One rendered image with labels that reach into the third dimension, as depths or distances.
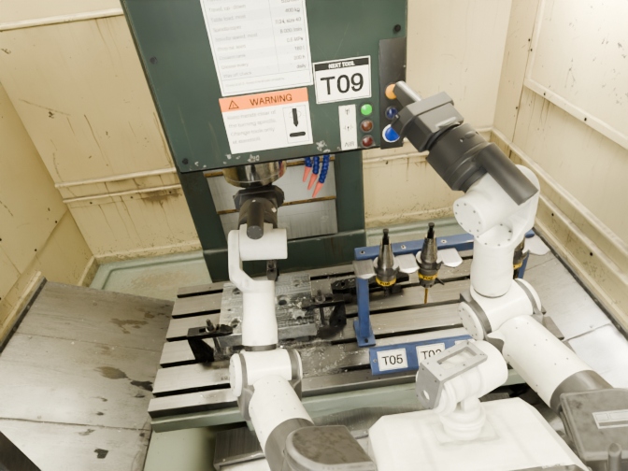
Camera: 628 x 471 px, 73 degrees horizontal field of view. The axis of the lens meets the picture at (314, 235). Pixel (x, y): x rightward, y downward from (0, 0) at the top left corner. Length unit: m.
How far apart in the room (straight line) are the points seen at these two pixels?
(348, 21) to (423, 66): 1.19
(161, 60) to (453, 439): 0.73
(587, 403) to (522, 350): 0.13
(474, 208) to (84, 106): 1.69
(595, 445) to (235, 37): 0.78
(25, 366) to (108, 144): 0.93
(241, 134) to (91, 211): 1.56
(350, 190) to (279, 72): 0.96
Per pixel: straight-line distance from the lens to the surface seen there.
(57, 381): 1.76
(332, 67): 0.78
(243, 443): 1.40
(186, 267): 2.27
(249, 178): 1.00
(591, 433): 0.72
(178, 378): 1.37
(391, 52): 0.80
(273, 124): 0.81
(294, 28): 0.77
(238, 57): 0.78
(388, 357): 1.24
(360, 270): 1.08
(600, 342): 1.58
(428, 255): 1.08
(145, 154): 2.05
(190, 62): 0.79
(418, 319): 1.40
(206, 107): 0.81
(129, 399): 1.71
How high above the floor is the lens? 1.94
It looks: 37 degrees down
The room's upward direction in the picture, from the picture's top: 7 degrees counter-clockwise
